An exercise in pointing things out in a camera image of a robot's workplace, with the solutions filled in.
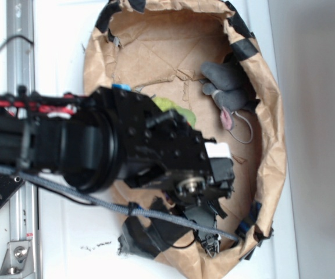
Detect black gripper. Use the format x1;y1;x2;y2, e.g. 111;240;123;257
90;87;234;203

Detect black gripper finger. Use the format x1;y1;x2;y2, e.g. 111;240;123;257
198;231;221;258

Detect black box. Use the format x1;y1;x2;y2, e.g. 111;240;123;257
182;202;217;235

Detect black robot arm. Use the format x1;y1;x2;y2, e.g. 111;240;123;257
0;86;237;256

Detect green plush toy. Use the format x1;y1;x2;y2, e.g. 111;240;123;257
152;96;197;128

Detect blue sponge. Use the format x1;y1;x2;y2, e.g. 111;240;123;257
112;84;131;91

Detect grey plush mouse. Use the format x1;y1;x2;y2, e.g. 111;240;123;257
201;61;260;144

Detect brown paper bag bin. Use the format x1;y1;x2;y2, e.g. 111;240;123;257
83;1;287;278

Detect grey braided cable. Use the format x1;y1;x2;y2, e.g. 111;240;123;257
0;162;240;241

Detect metal corner bracket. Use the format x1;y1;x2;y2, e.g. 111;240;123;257
0;240;34;278

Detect aluminium rail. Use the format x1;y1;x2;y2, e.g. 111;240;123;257
6;1;41;278

